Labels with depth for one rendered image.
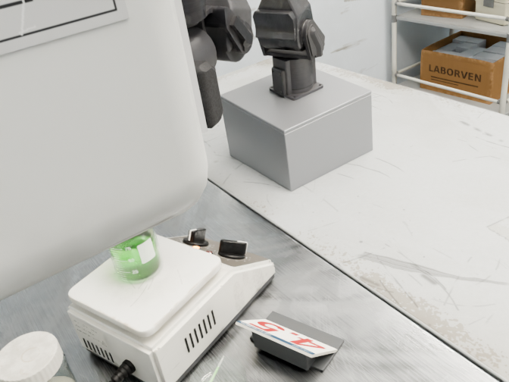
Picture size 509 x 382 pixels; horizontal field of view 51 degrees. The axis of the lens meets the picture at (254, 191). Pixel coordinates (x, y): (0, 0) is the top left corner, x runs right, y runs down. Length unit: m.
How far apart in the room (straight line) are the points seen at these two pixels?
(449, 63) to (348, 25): 0.51
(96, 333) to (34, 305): 0.18
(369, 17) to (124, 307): 2.40
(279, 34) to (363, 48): 2.02
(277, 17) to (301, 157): 0.20
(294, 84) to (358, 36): 1.93
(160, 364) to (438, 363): 0.27
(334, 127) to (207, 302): 0.39
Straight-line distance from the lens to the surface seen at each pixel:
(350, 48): 2.75
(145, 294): 0.55
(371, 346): 0.58
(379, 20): 2.86
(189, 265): 0.57
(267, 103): 0.85
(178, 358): 0.55
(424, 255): 0.69
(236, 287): 0.59
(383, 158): 0.89
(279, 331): 0.57
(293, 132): 0.78
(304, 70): 0.85
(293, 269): 0.67
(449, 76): 2.80
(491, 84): 2.70
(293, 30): 0.79
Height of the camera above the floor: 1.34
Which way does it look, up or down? 31 degrees down
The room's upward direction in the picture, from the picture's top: 9 degrees counter-clockwise
